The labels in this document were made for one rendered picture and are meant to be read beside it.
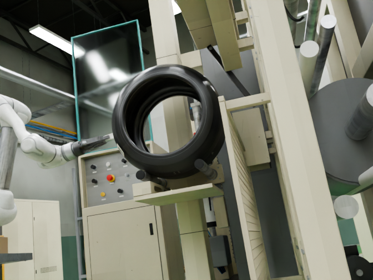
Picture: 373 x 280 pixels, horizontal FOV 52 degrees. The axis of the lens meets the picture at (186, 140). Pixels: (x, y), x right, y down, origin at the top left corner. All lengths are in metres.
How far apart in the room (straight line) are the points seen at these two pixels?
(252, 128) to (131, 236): 1.08
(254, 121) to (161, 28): 0.85
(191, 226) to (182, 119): 0.59
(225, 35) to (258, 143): 0.57
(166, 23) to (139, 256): 1.46
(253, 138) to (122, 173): 1.04
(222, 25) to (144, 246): 1.43
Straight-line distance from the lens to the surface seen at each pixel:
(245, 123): 2.03
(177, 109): 2.20
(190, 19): 2.00
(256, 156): 1.99
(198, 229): 2.06
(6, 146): 2.51
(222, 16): 1.87
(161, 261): 2.49
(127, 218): 2.56
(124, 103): 1.89
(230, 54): 2.05
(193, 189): 1.70
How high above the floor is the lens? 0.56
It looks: 15 degrees up
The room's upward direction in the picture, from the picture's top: 9 degrees counter-clockwise
